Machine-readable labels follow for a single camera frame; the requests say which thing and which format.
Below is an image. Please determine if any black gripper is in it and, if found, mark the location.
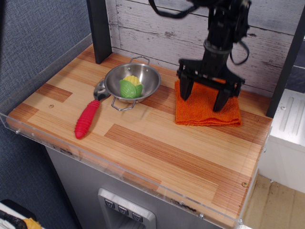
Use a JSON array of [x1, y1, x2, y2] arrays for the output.
[[177, 49, 245, 112]]

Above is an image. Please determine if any orange towel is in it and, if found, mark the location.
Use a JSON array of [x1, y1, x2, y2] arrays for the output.
[[174, 80, 242, 127]]

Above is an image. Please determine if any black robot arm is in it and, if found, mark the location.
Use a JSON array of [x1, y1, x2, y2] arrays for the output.
[[177, 0, 251, 112]]

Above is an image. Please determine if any toy corn cob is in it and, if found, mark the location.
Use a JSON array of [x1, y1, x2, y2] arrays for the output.
[[120, 75, 143, 99]]

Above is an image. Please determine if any white toy sink unit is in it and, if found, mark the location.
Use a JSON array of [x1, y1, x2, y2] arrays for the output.
[[258, 89, 305, 193]]

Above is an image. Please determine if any silver dispenser button panel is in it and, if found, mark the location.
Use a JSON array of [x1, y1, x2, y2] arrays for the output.
[[98, 188, 157, 229]]

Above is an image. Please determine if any grey toy fridge cabinet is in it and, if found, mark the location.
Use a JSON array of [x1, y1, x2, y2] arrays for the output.
[[46, 148, 217, 229]]

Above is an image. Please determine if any clear acrylic table guard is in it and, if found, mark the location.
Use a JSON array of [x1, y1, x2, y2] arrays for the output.
[[2, 33, 271, 229]]

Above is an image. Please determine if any black and yellow object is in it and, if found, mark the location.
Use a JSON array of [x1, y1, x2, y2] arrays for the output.
[[0, 199, 43, 229]]

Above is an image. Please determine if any stainless steel bowl with handles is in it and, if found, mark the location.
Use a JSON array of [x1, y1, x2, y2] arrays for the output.
[[104, 56, 161, 111]]

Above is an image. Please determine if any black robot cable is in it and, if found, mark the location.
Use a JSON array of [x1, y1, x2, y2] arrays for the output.
[[148, 0, 250, 65]]

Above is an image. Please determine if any black right frame post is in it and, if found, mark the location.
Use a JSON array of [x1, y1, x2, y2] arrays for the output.
[[266, 8, 305, 118]]

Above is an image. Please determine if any black frame post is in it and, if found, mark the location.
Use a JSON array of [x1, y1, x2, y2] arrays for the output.
[[86, 0, 112, 64], [266, 8, 305, 118]]

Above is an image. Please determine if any red handled metal spoon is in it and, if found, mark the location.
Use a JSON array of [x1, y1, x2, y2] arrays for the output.
[[74, 80, 110, 139]]

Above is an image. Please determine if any black left frame post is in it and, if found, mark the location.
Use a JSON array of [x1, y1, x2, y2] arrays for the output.
[[86, 0, 112, 64]]

